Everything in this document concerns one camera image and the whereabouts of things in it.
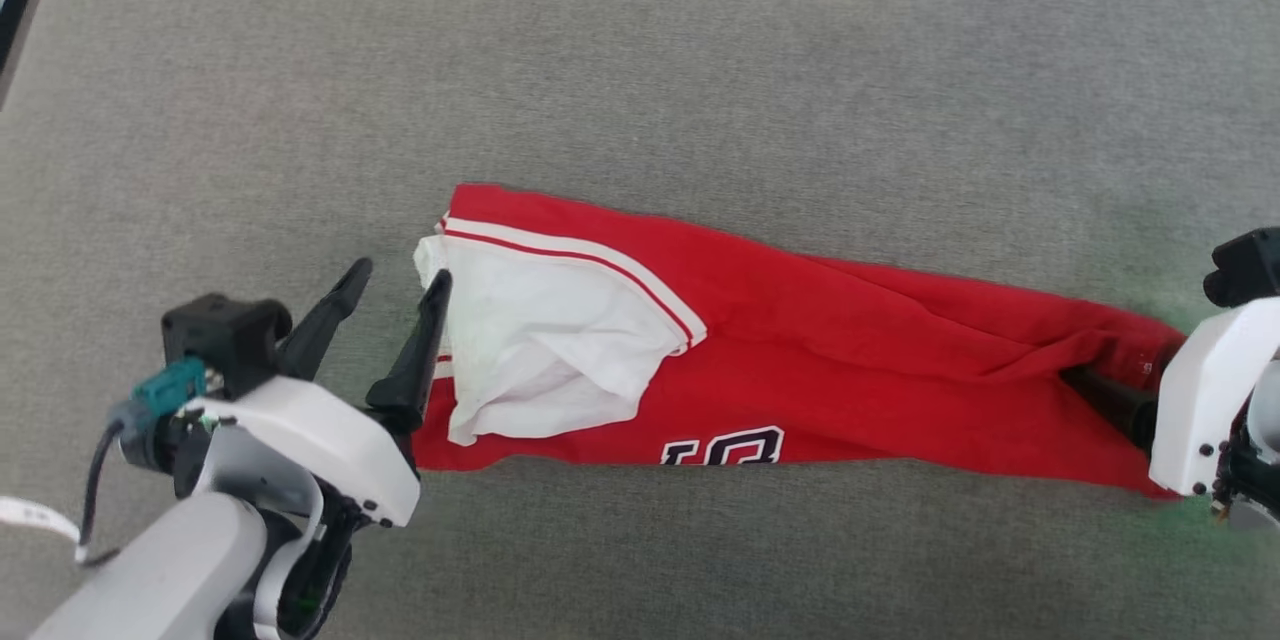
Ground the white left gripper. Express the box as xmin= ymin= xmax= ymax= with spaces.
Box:
xmin=184 ymin=257 xmax=454 ymax=529

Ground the teal cable connector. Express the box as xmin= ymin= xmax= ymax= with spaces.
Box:
xmin=132 ymin=356 xmax=212 ymax=419

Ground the red and white jersey shirt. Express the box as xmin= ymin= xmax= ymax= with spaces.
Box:
xmin=411 ymin=182 xmax=1191 ymax=502

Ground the black left camera cable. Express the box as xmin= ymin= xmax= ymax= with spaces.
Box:
xmin=77 ymin=400 xmax=153 ymax=567

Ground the white paper cable label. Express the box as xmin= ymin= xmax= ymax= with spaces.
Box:
xmin=0 ymin=496 xmax=82 ymax=547

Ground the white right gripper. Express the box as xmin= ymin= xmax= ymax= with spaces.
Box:
xmin=1060 ymin=297 xmax=1280 ymax=499

